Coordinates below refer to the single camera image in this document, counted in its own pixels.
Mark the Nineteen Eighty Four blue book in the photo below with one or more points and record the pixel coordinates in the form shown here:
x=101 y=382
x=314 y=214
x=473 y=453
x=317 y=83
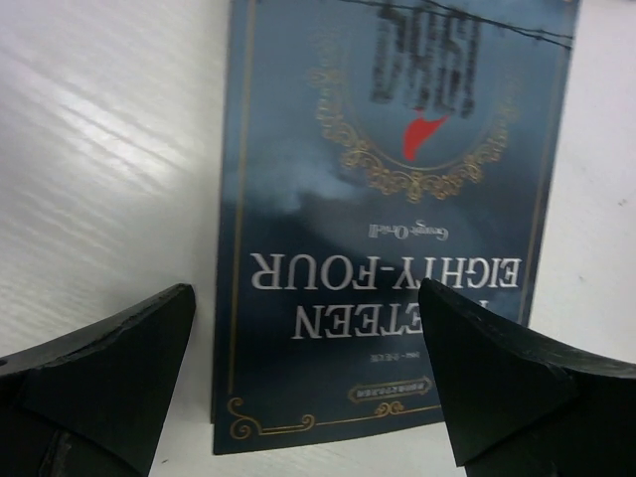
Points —
x=369 y=145

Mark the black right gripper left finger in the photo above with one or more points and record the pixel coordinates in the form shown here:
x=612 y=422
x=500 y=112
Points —
x=93 y=402

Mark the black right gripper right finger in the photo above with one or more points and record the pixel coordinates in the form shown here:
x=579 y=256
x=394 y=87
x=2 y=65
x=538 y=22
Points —
x=518 y=403

